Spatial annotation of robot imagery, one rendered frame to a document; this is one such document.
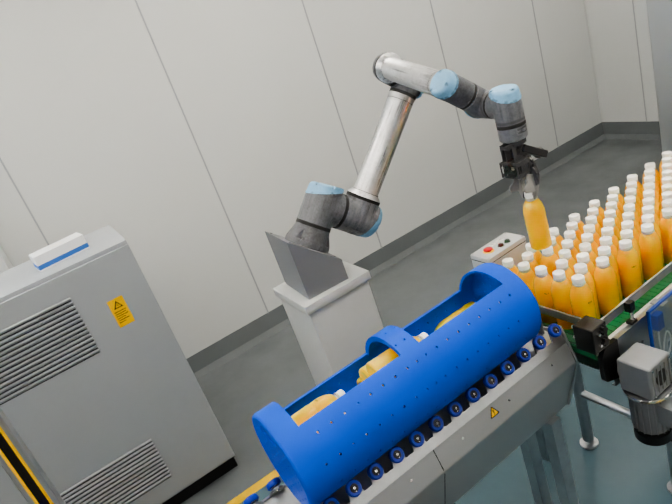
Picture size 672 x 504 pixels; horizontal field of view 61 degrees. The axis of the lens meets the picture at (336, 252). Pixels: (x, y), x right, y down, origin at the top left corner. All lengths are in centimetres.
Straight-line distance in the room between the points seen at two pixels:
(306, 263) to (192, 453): 145
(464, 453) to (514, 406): 22
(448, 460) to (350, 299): 87
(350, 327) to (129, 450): 138
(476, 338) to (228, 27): 319
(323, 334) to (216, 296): 215
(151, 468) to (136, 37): 263
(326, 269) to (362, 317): 28
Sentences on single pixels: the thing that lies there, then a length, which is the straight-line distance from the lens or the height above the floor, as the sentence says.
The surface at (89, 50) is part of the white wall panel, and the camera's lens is 411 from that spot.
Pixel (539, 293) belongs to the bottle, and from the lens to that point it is 208.
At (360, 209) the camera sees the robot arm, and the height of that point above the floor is 133.
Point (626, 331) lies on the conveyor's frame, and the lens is 208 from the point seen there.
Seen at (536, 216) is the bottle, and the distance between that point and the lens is 203.
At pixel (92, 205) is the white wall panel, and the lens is 411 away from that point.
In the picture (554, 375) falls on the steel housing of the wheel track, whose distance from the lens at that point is 200.
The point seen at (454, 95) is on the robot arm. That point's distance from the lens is 191.
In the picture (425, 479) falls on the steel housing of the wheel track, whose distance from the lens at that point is 175.
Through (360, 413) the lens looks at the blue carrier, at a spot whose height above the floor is 117.
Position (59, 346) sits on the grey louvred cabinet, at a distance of 294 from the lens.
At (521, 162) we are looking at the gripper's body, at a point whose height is 148.
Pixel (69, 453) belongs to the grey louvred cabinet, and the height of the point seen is 63.
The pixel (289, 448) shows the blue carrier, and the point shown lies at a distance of 148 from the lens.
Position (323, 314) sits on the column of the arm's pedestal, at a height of 103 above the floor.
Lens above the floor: 209
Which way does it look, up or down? 22 degrees down
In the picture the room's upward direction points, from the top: 20 degrees counter-clockwise
